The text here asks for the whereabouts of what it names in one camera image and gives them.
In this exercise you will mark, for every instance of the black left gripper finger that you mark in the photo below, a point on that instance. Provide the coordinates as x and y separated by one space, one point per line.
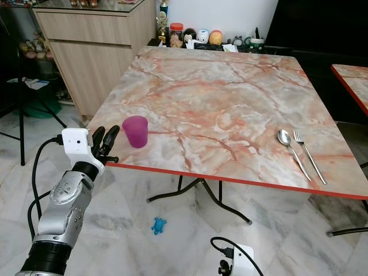
98 135
111 140

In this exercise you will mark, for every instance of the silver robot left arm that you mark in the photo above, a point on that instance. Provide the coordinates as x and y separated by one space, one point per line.
66 204

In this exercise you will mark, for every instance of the purple plastic cup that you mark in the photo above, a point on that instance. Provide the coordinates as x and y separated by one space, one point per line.
135 134

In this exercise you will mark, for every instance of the green round base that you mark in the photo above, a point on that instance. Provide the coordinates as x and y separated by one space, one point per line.
43 109

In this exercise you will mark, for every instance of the light wooden cabinet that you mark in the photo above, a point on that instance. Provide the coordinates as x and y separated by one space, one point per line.
92 60

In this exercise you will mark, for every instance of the black tripod stand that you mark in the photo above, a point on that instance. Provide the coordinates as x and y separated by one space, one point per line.
22 115

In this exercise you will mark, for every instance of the small blue toy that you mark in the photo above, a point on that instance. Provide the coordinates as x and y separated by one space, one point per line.
158 226

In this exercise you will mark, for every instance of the white paper sheet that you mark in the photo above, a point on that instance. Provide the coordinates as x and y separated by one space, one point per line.
36 84

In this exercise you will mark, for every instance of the red-lidded clear jar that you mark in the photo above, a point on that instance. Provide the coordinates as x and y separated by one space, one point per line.
176 36

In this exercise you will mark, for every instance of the gold trophy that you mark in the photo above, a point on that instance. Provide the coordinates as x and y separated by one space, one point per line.
162 24

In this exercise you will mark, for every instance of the small black figurine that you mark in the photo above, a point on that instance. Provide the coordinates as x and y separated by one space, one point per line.
189 36

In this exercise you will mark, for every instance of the white round figurine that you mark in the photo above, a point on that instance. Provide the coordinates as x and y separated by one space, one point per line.
202 35

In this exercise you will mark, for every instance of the silver metal fork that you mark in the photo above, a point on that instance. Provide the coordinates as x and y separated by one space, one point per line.
309 156

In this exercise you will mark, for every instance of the silver metal spoon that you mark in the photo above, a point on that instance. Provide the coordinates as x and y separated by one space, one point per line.
284 137

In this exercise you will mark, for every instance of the orange yellow round figurine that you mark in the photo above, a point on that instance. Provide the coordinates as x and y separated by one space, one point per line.
215 38

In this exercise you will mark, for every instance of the small white card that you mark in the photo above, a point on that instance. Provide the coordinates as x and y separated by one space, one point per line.
231 48

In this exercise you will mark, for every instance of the green white mug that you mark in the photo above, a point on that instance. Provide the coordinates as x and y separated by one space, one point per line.
257 44

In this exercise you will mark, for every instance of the large black screen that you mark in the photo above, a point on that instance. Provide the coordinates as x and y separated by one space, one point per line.
316 23

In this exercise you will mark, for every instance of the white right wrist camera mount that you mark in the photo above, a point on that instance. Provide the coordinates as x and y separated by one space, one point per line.
244 261

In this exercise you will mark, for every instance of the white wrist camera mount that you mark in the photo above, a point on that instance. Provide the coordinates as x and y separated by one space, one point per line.
76 144
244 261

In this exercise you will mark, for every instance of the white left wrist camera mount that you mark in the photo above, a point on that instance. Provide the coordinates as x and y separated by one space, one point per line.
76 144

